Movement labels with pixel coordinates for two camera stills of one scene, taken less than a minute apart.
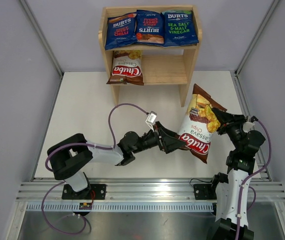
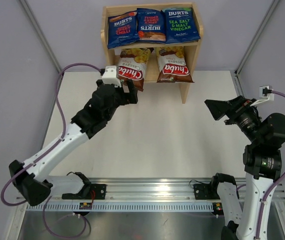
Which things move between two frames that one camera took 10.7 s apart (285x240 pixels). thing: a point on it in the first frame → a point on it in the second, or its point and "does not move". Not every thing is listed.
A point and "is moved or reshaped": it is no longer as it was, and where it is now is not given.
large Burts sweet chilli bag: (121, 31) does not move
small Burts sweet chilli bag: (150, 27) does not move
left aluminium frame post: (42, 37) does not move
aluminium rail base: (261, 189) does not move
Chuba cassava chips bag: (200, 123) → (172, 66)
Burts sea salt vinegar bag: (179, 28) does not move
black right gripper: (227, 120) → (233, 109)
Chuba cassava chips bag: (127, 68) is moved or reshaped
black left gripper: (167, 143) → (128, 97)
